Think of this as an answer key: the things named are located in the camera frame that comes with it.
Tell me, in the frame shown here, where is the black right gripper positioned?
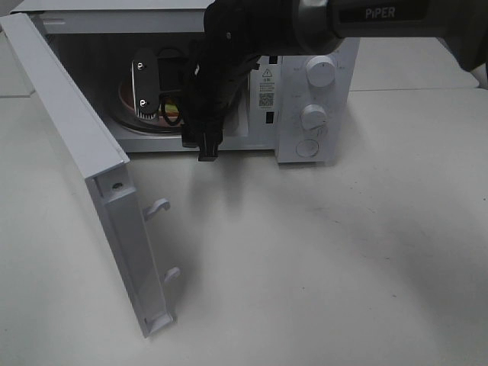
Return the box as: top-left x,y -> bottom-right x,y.
158,37 -> 259,162

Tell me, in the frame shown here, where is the sandwich with lettuce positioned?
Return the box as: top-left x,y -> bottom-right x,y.
160,95 -> 181,121

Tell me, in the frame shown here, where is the pink round plate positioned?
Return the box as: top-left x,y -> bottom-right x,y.
118,78 -> 161,115

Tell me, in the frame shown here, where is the white microwave knob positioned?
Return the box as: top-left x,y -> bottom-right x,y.
300,104 -> 328,131
306,56 -> 336,88

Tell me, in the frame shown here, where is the round door release button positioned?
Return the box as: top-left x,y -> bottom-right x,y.
296,140 -> 319,158

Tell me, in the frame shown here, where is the white microwave door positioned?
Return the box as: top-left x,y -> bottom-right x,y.
1,13 -> 174,337

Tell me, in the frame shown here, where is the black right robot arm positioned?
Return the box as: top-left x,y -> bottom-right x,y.
180,0 -> 487,162

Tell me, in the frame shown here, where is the white warning label sticker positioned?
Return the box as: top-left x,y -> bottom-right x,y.
256,66 -> 277,110

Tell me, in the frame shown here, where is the glass microwave turntable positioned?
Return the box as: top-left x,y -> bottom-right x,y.
107,111 -> 184,136

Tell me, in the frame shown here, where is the white microwave oven body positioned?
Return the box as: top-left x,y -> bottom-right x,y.
10,1 -> 359,163

